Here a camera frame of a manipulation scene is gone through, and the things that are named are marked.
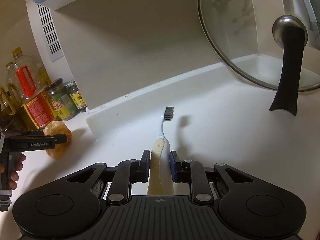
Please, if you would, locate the orange snack wrapper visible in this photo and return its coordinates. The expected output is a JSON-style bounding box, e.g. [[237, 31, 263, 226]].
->
[[43, 121, 72, 160]]

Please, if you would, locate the white toothbrush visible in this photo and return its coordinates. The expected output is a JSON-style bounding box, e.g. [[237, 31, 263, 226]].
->
[[147, 106, 174, 196]]

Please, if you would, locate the person left hand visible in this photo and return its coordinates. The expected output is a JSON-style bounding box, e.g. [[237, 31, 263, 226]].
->
[[1, 152, 26, 190]]

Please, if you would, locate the large dark oil bottle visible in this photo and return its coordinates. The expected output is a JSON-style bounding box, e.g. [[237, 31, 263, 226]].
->
[[1, 61, 28, 131]]

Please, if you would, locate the large pickle jar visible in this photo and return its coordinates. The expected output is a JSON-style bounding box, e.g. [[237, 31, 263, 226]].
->
[[45, 78, 77, 120]]

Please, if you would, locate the small pickle jar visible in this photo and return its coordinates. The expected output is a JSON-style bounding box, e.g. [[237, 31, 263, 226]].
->
[[65, 80, 87, 112]]

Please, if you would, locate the yellow red oil bottle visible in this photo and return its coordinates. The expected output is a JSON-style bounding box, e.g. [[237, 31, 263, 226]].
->
[[12, 47, 57, 129]]

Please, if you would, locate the glass pot lid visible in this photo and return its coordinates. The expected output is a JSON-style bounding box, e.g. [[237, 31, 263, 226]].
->
[[197, 0, 319, 114]]

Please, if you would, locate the wall vent grille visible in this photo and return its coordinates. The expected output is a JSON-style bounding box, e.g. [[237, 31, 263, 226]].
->
[[37, 4, 64, 62]]

